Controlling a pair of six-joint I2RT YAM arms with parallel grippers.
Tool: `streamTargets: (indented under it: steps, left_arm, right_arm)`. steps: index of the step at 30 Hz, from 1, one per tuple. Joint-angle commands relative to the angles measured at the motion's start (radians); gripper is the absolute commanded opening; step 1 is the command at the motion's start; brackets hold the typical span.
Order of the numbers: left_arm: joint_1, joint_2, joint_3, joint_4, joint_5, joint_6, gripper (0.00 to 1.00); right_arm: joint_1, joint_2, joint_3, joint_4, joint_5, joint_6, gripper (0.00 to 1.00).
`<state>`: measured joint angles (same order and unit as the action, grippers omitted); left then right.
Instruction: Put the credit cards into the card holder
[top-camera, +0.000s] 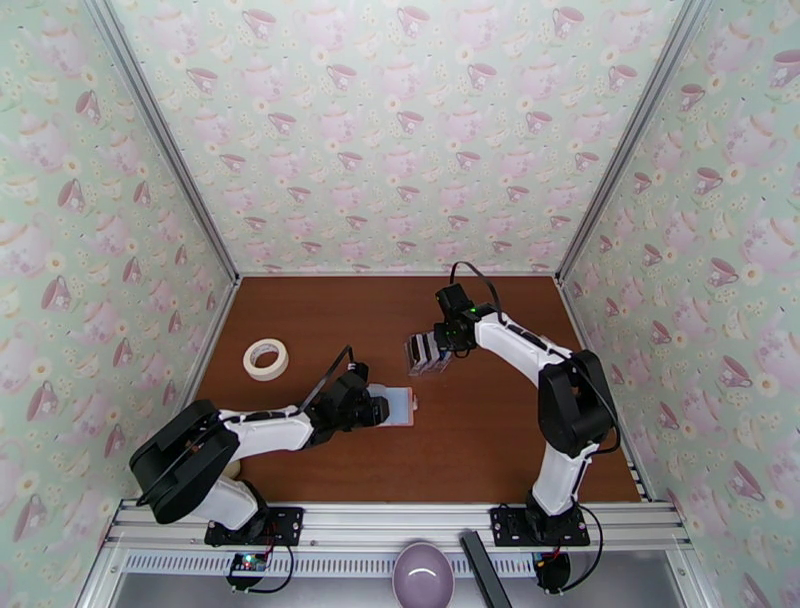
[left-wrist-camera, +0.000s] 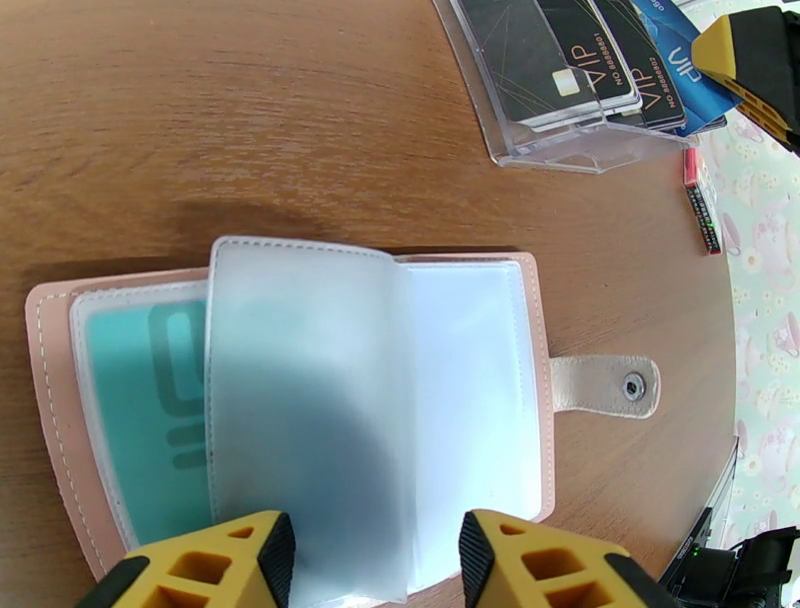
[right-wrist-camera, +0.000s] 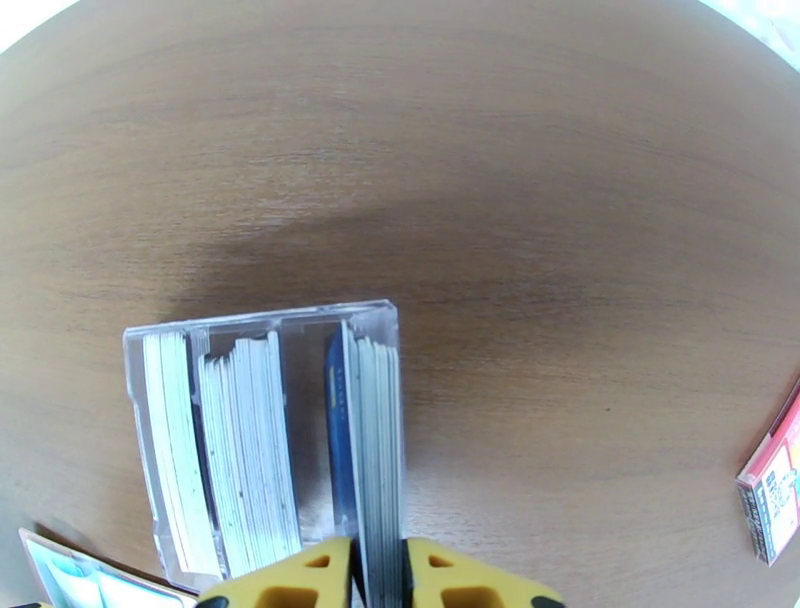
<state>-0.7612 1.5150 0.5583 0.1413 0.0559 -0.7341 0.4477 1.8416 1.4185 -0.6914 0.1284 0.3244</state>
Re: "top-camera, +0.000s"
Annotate perforated metal strip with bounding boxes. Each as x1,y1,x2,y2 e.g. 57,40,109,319
121,549,546,580

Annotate black flat bar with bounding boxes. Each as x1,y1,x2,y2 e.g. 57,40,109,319
458,529,514,608

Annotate aluminium frame post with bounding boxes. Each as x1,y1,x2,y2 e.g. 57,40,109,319
84,0,243,284
554,0,715,286

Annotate small green circuit board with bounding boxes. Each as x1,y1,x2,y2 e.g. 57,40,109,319
227,552,271,578

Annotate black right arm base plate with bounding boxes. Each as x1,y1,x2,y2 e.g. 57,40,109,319
488,504,593,549

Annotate wide aluminium frame rail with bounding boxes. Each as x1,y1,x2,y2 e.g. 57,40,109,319
102,499,695,553

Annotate white masking tape roll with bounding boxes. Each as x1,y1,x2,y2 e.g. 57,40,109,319
242,337,291,383

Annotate black round controller box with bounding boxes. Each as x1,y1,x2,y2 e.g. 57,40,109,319
531,549,572,593

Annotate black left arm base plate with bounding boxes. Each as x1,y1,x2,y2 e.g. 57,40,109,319
204,506,306,553

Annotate purple bowl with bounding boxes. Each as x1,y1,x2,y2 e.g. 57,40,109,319
391,541,456,608

